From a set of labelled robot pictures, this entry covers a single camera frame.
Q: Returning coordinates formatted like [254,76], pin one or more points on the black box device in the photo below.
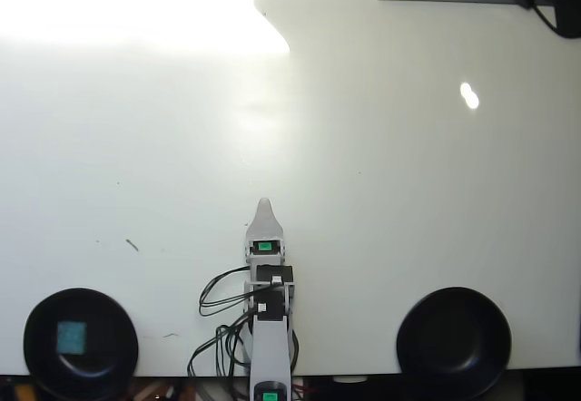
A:
[569,15]

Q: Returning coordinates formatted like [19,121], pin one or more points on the black bowl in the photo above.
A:
[104,324]
[454,342]

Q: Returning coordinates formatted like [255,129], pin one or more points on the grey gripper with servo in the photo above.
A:
[264,247]

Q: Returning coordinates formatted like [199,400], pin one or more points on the white round object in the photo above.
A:
[349,379]

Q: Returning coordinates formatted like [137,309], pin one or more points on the yellow orange item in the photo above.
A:
[22,393]

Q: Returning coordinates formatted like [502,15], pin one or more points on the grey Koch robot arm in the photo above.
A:
[271,351]

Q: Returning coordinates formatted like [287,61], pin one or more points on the blue foam cube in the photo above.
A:
[71,337]

